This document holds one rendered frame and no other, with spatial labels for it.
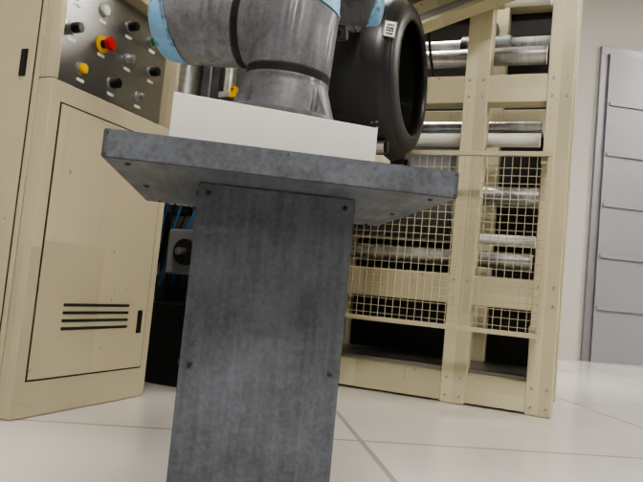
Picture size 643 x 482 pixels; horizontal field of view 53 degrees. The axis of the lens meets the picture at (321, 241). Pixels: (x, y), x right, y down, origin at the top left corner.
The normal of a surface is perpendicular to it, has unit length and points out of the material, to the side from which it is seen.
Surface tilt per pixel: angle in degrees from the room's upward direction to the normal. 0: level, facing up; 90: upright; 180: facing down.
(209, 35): 127
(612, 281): 90
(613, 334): 90
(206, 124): 90
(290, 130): 90
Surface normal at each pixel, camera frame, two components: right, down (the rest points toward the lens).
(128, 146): 0.15, -0.06
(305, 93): 0.47, -0.28
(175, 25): -0.30, 0.32
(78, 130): 0.93, 0.06
